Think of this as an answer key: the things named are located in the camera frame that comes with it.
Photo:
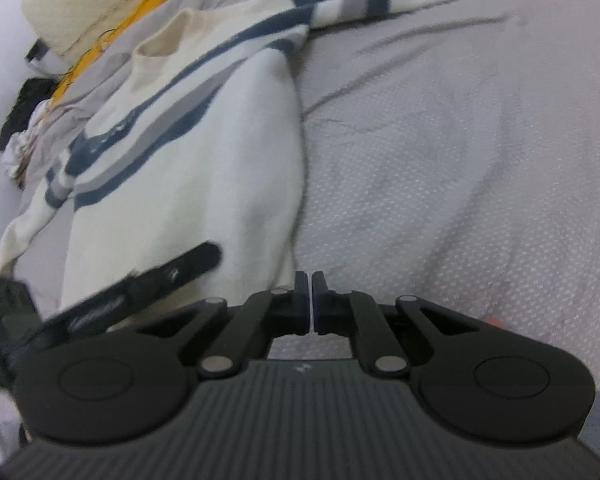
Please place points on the black cloth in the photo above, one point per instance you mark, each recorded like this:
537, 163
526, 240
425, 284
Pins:
25, 105

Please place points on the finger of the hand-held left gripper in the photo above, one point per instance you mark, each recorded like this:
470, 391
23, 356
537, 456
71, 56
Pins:
170, 272

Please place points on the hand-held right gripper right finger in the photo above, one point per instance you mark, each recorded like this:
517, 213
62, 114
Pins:
321, 310

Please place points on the white printed cloth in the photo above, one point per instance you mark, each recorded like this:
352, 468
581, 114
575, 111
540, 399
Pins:
17, 154

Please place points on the yellow cloth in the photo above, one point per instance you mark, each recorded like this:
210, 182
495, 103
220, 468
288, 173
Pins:
87, 60

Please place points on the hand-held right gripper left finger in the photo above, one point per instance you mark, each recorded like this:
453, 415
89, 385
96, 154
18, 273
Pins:
300, 305

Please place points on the cream quilted mattress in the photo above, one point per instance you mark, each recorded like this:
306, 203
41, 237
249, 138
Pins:
90, 0

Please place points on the grey bed sheet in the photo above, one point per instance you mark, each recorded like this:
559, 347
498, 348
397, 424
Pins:
455, 135

